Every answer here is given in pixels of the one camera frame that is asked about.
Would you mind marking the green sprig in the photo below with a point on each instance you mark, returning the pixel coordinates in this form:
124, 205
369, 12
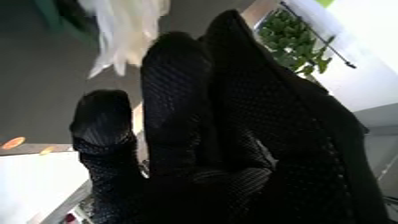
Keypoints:
56, 16

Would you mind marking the green plant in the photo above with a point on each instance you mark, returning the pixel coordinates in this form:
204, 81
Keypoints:
294, 43

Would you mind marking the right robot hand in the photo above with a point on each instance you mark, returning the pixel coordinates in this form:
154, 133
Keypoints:
237, 140

